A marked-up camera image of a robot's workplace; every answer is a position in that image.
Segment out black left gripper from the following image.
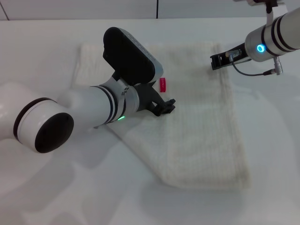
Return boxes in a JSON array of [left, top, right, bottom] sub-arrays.
[[134, 82, 176, 117]]

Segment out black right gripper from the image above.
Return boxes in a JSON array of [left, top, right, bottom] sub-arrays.
[[210, 43, 252, 71]]

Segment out white ribbed towel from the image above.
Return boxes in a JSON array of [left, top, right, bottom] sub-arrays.
[[72, 41, 251, 190]]

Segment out grey right gripper cable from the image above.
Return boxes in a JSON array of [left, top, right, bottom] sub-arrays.
[[225, 50, 282, 76]]

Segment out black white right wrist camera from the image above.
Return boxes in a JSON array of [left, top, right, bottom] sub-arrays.
[[233, 0, 285, 24]]

